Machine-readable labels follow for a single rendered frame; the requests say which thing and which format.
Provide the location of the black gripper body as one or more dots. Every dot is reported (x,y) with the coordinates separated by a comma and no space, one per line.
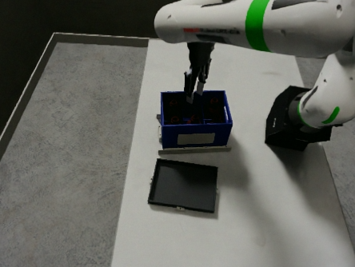
(196,60)

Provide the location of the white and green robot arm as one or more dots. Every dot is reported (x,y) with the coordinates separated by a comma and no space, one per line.
(303,28)

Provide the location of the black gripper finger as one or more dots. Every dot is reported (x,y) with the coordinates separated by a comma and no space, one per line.
(202,77)
(190,81)

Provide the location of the blue crate with dividers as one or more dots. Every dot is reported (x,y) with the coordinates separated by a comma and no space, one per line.
(194,135)

